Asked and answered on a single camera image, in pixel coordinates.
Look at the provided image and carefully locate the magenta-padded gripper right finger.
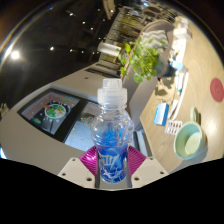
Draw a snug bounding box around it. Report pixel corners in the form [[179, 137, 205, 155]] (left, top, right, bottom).
[[125, 145, 169, 190]]

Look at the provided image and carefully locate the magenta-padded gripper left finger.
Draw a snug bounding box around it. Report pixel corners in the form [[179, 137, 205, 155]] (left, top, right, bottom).
[[57, 146, 99, 190]]

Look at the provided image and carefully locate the clear blue-label drink bottle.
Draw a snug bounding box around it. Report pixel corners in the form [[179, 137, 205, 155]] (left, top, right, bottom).
[[90, 78, 135, 184]]

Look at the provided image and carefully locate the pill blister pack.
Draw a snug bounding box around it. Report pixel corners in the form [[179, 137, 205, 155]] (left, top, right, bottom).
[[164, 119, 184, 136]]

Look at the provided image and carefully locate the small blue box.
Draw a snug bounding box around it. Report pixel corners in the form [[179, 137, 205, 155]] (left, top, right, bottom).
[[153, 102, 170, 127]]

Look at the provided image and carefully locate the light green mug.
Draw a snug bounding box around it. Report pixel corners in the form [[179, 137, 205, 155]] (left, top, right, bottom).
[[173, 105, 208, 162]]

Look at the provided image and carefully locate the long white paper strip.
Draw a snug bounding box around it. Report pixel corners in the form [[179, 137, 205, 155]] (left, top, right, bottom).
[[168, 71, 190, 121]]

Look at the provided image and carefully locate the green potted plant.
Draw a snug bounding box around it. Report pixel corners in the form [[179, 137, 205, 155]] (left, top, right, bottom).
[[117, 37, 174, 84]]

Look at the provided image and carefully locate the small white-blue carton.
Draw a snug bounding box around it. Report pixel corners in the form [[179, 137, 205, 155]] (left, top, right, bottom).
[[168, 59, 189, 73]]

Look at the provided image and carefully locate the flat round red coaster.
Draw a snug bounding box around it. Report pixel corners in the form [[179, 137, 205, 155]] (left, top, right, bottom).
[[209, 77, 224, 103]]

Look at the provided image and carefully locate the white round column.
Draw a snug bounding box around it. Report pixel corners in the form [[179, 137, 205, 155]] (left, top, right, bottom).
[[97, 41, 122, 58]]

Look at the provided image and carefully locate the white printed brochure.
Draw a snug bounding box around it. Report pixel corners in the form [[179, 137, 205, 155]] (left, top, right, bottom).
[[171, 39, 188, 61]]

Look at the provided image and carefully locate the grey chevron cushion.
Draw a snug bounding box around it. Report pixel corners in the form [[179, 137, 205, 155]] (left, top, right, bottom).
[[146, 29, 168, 43]]

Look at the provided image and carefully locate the group of ceiling lights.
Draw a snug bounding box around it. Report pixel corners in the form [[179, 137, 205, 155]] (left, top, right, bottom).
[[9, 9, 104, 61]]

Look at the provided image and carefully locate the long white carton box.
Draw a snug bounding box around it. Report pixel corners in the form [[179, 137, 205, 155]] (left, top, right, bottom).
[[173, 26, 193, 40]]

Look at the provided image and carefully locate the group of dining chairs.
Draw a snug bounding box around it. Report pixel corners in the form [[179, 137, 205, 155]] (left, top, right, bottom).
[[133, 0, 181, 24]]

